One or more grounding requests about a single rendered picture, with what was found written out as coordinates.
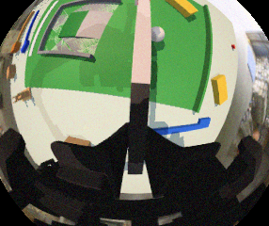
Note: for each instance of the blue rectangular bar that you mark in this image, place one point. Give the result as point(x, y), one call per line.
point(203, 123)

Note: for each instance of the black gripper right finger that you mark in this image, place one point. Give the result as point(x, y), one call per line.
point(164, 159)

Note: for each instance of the cream ball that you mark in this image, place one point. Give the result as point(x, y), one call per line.
point(158, 34)

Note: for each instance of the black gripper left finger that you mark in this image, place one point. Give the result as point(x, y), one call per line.
point(107, 158)

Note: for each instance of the green mat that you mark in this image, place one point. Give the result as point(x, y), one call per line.
point(175, 69)

